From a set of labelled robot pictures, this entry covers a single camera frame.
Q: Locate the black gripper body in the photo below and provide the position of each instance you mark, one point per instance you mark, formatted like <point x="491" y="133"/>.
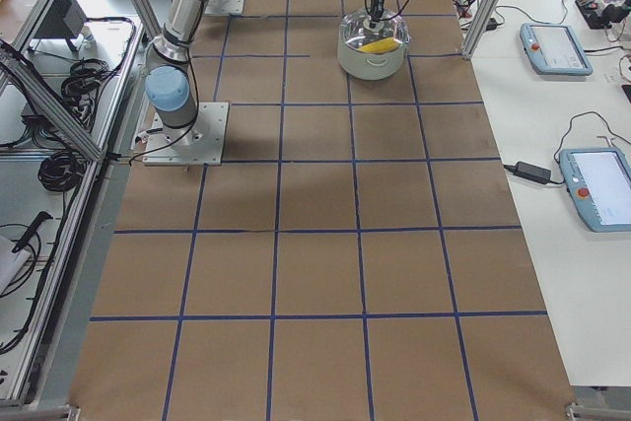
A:
<point x="377" y="1"/>

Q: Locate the glass pot lid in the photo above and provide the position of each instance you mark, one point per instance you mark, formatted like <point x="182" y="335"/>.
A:
<point x="356" y="29"/>

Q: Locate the yellow corn cob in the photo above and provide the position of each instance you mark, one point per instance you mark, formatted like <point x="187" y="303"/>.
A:
<point x="381" y="46"/>

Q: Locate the pale green steel pot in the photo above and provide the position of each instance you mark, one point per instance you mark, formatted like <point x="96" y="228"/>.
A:
<point x="371" y="67"/>

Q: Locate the far blue teach pendant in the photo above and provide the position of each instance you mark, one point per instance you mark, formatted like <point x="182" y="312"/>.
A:
<point x="554" y="50"/>

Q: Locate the blue teach pendant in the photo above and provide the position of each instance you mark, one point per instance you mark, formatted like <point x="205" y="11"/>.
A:
<point x="598" y="181"/>
<point x="554" y="50"/>

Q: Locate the black power brick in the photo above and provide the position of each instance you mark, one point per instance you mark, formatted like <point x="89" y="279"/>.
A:
<point x="532" y="172"/>

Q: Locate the near blue teach pendant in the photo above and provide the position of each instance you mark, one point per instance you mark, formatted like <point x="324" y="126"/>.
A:
<point x="598" y="181"/>

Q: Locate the black monitor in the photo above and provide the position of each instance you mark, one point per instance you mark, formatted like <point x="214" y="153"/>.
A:
<point x="63" y="20"/>

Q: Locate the aluminium frame post right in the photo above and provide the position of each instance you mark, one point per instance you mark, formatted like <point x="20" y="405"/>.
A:
<point x="485" y="2"/>

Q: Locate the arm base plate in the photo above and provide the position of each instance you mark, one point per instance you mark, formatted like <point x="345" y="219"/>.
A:
<point x="203" y="144"/>
<point x="224" y="8"/>

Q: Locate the aluminium frame rail left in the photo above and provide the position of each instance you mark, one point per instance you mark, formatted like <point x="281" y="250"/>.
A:
<point x="67" y="119"/>

